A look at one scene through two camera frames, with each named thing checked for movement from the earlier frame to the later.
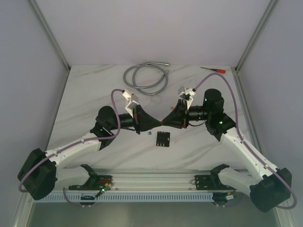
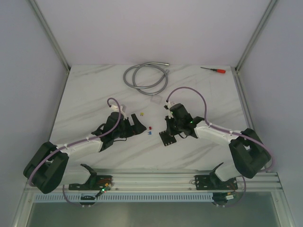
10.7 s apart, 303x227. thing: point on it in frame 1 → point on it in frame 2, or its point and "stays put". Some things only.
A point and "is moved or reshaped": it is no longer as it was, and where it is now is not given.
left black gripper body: (137, 119) → (130, 127)
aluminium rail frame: (155, 179) stays put
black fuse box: (163, 139) is moved or reshaped
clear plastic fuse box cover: (156, 99) stays put
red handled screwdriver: (218, 71) stays put
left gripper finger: (145, 119) → (139, 127)
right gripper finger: (174, 118) → (183, 135)
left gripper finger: (147, 126) → (132, 133)
